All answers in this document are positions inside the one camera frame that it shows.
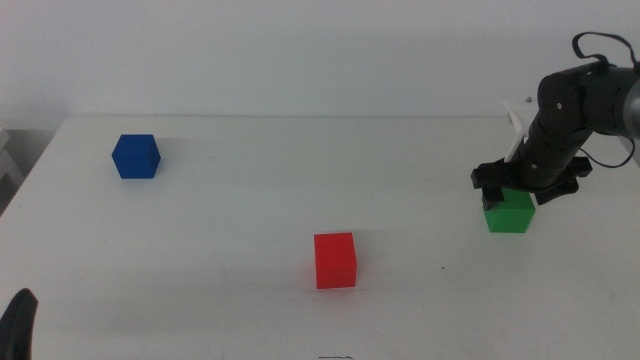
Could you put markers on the blue cube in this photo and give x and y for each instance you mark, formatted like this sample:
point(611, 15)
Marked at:
point(136, 156)

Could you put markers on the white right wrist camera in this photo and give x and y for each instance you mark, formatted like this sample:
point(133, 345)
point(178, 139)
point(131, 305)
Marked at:
point(517, 130)

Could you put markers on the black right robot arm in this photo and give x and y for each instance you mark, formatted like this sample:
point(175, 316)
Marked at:
point(560, 125)

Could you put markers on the red cube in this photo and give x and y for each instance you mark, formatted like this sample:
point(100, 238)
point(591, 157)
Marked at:
point(335, 262)

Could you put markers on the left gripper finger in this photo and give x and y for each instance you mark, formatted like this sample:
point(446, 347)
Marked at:
point(17, 325)

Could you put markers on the green cube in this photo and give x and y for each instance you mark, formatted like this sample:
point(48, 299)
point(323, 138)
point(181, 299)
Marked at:
point(512, 217)

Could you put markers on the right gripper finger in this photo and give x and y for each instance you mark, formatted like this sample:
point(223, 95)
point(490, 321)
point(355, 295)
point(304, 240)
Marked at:
point(492, 197)
point(555, 194)

